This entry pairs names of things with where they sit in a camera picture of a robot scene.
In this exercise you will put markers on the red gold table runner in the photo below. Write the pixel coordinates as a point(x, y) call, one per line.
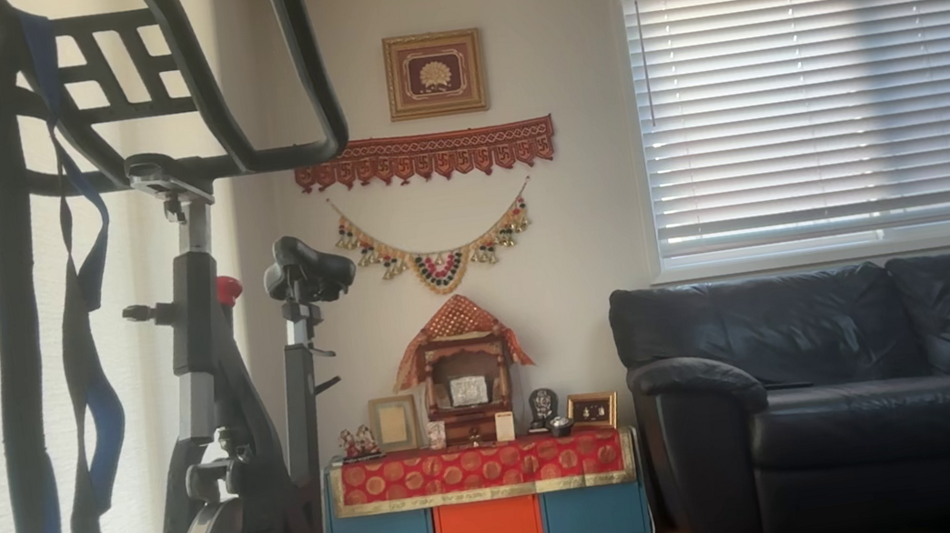
point(479, 470)

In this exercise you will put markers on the white window blinds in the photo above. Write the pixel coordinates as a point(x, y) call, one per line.
point(831, 110)

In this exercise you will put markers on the small white picture card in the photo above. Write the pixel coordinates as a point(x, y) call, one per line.
point(504, 427)
point(436, 436)

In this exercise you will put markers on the silver shrine plaque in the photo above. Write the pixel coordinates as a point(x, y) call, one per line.
point(468, 389)

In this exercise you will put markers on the gold framed wall picture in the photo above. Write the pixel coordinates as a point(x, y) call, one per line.
point(435, 74)

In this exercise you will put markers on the small black bowl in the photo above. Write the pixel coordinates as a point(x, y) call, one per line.
point(559, 427)

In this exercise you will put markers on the red embroidered wall valance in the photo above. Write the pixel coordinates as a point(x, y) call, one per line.
point(423, 154)

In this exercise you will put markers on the orange storage bin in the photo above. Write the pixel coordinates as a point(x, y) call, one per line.
point(488, 529)

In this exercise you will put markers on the black leather sofa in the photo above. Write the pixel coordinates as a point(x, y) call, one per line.
point(827, 431)

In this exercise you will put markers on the black grey exercise bike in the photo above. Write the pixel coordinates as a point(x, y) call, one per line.
point(200, 339)

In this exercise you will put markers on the white window frame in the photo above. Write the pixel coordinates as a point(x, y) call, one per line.
point(635, 144)

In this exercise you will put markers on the dark idol plaque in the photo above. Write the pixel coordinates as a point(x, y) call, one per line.
point(541, 406)

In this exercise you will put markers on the red gold shrine cloth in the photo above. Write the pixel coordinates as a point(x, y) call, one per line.
point(456, 317)

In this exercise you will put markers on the beaded wall garland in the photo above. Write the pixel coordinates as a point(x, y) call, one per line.
point(439, 269)

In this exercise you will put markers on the small wooden shrine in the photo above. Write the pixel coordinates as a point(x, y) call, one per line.
point(471, 428)

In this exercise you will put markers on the beige photo frame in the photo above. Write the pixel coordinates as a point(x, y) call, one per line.
point(393, 424)

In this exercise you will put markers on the colourful deity figurines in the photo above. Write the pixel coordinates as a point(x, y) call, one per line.
point(359, 444)

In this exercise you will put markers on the gold photo frame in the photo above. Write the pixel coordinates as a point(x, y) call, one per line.
point(592, 411)

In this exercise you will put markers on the blue black resistance band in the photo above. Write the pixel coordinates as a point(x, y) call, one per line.
point(89, 400)

